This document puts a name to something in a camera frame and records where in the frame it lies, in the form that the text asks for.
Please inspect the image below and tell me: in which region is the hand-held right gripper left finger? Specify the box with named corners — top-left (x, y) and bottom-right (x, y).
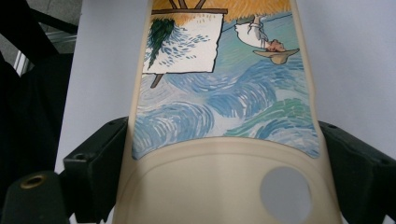
top-left (63, 116), bottom-right (131, 224)

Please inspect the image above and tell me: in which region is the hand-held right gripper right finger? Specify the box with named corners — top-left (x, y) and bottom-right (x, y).
top-left (317, 120), bottom-right (396, 224)

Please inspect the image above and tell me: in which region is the aluminium rail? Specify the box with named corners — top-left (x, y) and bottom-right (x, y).
top-left (13, 30), bottom-right (78, 77)

